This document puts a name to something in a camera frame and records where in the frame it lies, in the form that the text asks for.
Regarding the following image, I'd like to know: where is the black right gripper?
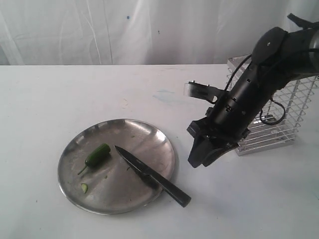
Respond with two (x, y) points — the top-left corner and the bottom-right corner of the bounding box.
(187, 92), (264, 168)

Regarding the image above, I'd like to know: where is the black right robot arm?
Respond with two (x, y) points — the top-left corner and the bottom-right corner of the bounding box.
(185, 27), (319, 167)

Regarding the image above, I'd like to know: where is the metal wire utensil rack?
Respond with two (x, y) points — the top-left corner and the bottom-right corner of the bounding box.
(226, 53), (319, 157)

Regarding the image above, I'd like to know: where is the black kitchen knife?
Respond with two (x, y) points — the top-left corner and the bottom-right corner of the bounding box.
(115, 145), (191, 208)

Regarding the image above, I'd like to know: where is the round stainless steel plate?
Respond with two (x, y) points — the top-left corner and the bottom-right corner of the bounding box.
(57, 119), (177, 215)

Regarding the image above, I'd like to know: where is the green vegetable slice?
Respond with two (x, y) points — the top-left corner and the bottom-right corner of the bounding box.
(81, 183), (88, 194)

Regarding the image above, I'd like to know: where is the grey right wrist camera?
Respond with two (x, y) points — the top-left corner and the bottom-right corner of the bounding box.
(184, 81), (224, 104)

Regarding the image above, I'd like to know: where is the dark green vegetable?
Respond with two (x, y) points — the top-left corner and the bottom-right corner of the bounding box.
(77, 143), (111, 175)

